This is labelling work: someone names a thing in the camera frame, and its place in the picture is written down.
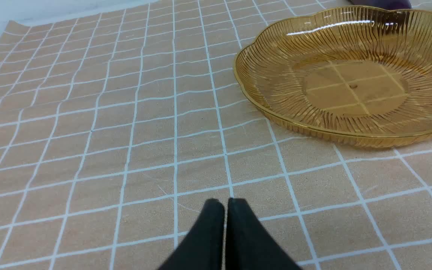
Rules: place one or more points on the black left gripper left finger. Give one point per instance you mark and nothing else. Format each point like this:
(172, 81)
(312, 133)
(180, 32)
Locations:
(201, 249)

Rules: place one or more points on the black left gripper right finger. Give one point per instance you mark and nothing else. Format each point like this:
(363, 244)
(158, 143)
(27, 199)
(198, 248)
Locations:
(248, 244)

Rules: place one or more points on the purple eggplant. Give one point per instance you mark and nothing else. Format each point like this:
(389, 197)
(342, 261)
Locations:
(384, 4)

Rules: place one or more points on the beige checkered tablecloth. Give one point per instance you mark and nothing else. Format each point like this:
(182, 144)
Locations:
(116, 127)

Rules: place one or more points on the amber glass plate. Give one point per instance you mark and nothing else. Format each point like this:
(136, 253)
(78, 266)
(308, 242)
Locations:
(355, 75)

